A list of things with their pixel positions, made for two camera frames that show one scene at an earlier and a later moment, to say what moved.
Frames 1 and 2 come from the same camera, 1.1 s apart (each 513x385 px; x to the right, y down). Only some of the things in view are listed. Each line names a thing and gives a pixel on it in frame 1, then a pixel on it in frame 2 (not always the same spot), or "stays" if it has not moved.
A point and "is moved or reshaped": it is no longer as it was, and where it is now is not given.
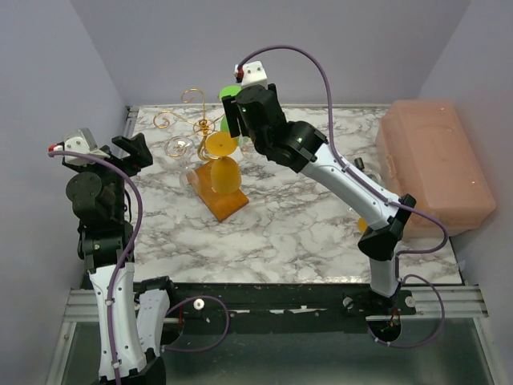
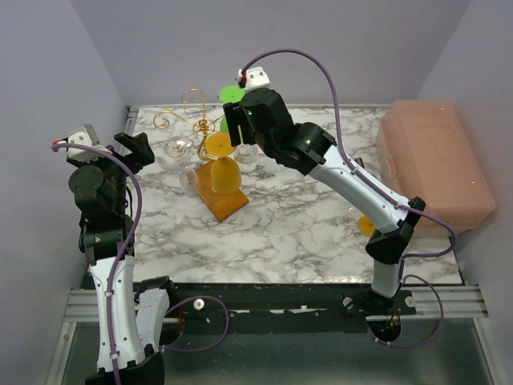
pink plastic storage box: x=427 y=155 stays
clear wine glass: x=248 y=149 is moved or reshaped
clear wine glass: x=180 y=150 stays
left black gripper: x=140 y=152 stays
